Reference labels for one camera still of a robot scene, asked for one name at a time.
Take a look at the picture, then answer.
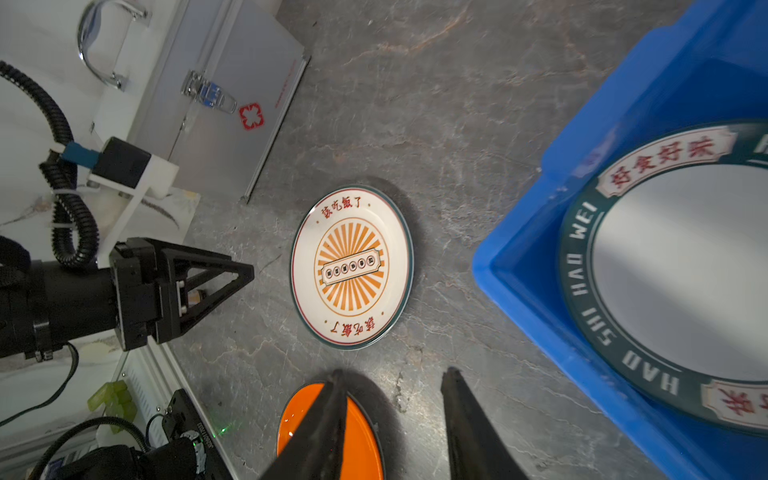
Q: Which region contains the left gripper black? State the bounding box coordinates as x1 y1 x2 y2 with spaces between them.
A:
109 238 255 351

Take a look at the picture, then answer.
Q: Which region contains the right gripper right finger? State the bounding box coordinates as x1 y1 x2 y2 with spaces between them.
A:
441 367 527 480

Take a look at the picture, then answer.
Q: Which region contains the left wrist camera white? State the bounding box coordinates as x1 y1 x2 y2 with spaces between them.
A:
52 137 178 268

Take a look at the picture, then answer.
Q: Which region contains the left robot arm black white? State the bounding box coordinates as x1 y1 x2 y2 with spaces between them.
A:
1 237 255 361

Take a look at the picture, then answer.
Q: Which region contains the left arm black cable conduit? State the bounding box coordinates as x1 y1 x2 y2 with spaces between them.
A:
0 59 100 269

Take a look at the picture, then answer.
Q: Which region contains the green rimmed white plate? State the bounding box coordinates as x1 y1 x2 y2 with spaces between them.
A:
558 120 767 436

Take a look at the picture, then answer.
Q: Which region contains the grey metal first aid case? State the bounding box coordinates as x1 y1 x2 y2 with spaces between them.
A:
76 0 311 205

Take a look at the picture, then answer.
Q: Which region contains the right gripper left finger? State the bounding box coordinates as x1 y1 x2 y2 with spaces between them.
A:
262 369 348 479

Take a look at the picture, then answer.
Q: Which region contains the blue plastic bin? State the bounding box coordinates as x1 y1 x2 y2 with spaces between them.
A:
473 1 767 479

